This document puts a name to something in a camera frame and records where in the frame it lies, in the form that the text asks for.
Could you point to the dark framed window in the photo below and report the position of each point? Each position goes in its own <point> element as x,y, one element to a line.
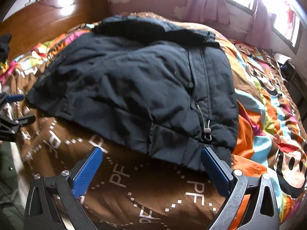
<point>287,18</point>

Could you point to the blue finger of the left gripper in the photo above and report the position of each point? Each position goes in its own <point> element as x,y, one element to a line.
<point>26,120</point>
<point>14,98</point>

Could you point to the dark bedside desk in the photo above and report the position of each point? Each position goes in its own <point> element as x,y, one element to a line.
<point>296,86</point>

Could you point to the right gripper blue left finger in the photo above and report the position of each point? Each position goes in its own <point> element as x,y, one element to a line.
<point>84,171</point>

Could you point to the pink curtain panel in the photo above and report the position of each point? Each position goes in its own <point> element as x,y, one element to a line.
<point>201,11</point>
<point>260,32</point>

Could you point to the wooden headboard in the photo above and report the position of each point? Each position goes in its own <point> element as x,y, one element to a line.
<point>46,19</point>

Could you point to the dark navy padded jacket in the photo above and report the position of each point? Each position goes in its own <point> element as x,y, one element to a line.
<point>147,84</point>

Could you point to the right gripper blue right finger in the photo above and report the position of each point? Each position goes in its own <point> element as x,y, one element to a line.
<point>219,172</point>

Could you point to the pink curtain right panel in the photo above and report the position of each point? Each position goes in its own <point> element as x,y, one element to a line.
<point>260,32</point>

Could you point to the white cloth on desk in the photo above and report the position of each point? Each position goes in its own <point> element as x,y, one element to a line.
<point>282,59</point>

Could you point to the pink curtain left panel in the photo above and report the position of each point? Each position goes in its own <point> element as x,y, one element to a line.
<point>201,11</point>

